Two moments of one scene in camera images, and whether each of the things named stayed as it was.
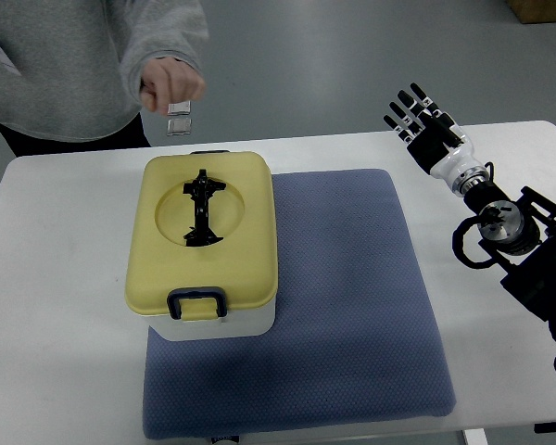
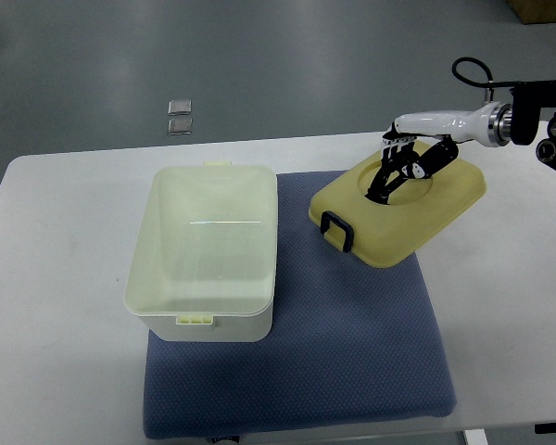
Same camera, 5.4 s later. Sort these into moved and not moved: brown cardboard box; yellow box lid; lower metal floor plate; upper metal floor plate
Moved: yellow box lid
Not moved: brown cardboard box; lower metal floor plate; upper metal floor plate
